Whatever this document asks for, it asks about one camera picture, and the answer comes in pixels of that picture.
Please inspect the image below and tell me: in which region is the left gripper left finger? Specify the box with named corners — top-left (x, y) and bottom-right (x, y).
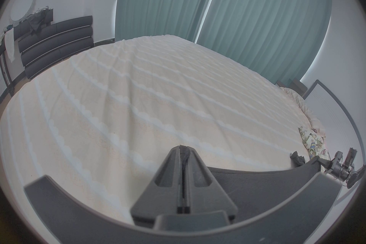
top-left (130, 145), bottom-right (183, 227)

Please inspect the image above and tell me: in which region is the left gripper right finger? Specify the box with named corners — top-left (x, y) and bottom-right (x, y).
top-left (183, 146), bottom-right (238, 226)

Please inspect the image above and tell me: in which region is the white printed pyjama top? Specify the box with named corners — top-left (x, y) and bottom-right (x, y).
top-left (298, 126), bottom-right (329, 160)

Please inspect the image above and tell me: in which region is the cream pillow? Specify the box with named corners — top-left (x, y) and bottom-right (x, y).
top-left (280, 87), bottom-right (326, 135)

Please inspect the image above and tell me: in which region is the bed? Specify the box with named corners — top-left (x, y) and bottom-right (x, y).
top-left (0, 34), bottom-right (365, 226)

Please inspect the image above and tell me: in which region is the grey bedside table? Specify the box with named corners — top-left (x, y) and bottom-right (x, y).
top-left (276, 78), bottom-right (306, 93)

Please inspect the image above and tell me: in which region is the dark grey chest of drawers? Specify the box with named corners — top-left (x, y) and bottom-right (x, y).
top-left (18, 15), bottom-right (94, 79)

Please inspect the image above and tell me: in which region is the dark dressing table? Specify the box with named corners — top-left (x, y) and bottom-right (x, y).
top-left (0, 34), bottom-right (16, 97)

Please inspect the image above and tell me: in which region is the white hanging cloth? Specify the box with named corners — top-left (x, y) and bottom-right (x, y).
top-left (3, 31), bottom-right (15, 63)

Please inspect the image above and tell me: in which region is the round white mirror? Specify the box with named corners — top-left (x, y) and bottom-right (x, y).
top-left (10, 0), bottom-right (37, 22)

